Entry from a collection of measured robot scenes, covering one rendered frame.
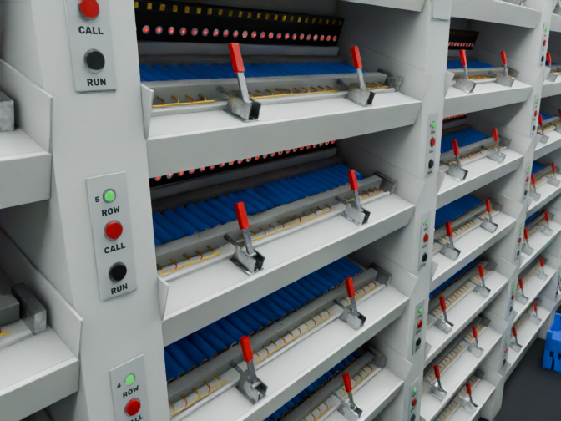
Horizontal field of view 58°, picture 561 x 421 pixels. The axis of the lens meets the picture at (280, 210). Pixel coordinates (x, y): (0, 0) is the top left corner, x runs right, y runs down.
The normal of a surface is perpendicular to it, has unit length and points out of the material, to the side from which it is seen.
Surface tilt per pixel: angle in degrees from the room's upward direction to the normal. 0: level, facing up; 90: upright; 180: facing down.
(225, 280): 19
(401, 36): 90
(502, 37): 90
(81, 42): 90
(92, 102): 90
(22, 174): 109
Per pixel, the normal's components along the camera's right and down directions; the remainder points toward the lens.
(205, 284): 0.23, -0.85
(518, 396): -0.01, -0.96
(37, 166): 0.72, 0.48
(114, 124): 0.76, 0.18
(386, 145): -0.65, 0.22
